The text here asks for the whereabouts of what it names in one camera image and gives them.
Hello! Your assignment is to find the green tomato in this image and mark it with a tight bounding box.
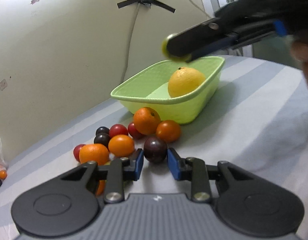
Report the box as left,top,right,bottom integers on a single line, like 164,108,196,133
161,34,191,62

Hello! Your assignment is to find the orange cherry tomato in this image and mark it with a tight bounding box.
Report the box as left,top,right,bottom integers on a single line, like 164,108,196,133
108,134,135,158

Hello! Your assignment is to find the orange mandarin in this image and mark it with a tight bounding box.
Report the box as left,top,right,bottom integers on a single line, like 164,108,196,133
95,162,112,197
133,107,161,135
79,144,109,165

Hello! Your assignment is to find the dark purple tomato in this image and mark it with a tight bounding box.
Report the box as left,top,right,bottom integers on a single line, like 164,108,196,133
143,137,168,164
95,126,109,135
94,133,110,148

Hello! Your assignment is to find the large yellow grapefruit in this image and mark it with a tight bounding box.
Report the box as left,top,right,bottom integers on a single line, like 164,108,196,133
168,67,206,98

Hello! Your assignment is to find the orange red tomato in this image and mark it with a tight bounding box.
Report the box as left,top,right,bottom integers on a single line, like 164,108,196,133
156,120,182,143

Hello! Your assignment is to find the red cherry tomato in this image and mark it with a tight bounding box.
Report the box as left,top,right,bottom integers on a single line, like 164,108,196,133
73,144,85,162

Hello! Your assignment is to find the person's right hand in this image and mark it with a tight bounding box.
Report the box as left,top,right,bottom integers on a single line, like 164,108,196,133
290,31,308,86

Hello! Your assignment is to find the green plastic basket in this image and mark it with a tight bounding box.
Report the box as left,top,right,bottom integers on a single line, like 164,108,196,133
110,56,225,125

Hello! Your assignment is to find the striped bed sheet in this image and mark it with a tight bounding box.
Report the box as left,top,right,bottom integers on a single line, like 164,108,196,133
0,56,308,239

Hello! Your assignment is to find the small orange tomato by bag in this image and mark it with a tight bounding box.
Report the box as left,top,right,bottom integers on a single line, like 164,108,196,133
0,170,7,180

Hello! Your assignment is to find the white wall cable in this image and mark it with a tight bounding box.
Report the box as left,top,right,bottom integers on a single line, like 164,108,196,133
120,0,212,83

